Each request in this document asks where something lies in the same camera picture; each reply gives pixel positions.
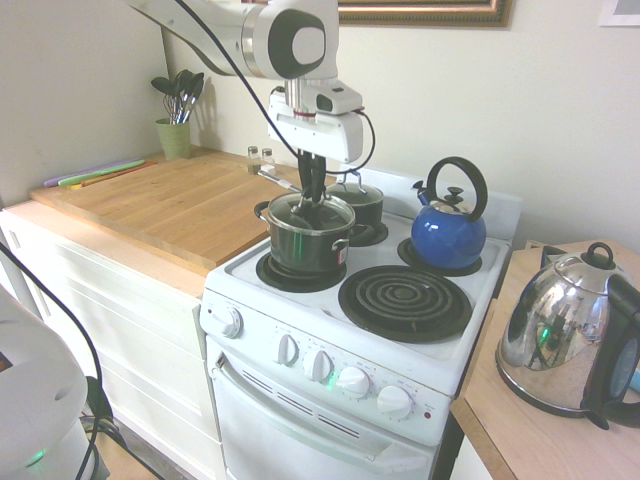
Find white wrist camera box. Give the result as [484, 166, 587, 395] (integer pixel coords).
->
[314, 85, 364, 116]

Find black floor cable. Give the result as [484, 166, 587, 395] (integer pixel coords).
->
[0, 241, 151, 480]

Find small dark long-handled saucepan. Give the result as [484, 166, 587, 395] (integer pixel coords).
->
[258, 168, 385, 236]

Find glass saucepan lid metal handle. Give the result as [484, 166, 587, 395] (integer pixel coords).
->
[324, 169, 385, 207]

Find white oven door handle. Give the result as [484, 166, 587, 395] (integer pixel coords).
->
[212, 352, 401, 459]

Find white kitchen cabinet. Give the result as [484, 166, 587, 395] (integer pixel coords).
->
[0, 199, 229, 480]

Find orange knife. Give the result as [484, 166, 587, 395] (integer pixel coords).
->
[79, 160, 160, 190]

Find gold framed painting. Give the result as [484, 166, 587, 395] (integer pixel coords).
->
[338, 0, 515, 29]

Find stainless steel electric kettle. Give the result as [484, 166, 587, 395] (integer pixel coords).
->
[495, 242, 640, 431]

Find black cooking spoon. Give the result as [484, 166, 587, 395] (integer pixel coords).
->
[172, 69, 195, 124]
[183, 72, 206, 124]
[150, 75, 177, 124]

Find green utensil holder cup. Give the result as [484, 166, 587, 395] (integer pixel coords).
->
[154, 118, 192, 160]

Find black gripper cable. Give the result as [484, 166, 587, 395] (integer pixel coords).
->
[175, 0, 376, 176]

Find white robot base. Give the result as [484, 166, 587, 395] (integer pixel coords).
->
[0, 287, 99, 480]

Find white electric stove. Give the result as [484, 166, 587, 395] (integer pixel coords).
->
[199, 167, 524, 480]

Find grey paper print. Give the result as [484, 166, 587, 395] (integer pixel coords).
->
[598, 0, 640, 27]

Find blue whistling kettle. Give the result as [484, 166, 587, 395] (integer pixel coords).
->
[410, 156, 489, 270]

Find large dark two-handled pot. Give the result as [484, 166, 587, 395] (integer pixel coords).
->
[253, 195, 375, 274]

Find coloured cutting mats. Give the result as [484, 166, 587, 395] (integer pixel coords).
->
[43, 158, 146, 188]

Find white stove knob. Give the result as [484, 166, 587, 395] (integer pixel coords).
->
[376, 384, 414, 415]
[218, 305, 244, 340]
[302, 349, 334, 382]
[273, 333, 300, 366]
[334, 367, 371, 400]

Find light wooden side table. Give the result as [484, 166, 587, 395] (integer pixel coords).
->
[449, 238, 640, 480]

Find black coil stove burner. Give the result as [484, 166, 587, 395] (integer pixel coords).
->
[338, 264, 474, 344]
[349, 219, 390, 248]
[397, 235, 484, 278]
[255, 249, 349, 294]

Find glass pot lid black handle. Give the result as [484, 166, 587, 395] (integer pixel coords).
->
[267, 191, 356, 233]

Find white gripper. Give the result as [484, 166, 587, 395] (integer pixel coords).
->
[266, 93, 365, 207]

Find green knife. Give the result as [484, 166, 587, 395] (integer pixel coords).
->
[58, 162, 157, 188]

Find wooden butcher block board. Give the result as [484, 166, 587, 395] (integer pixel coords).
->
[29, 147, 337, 278]

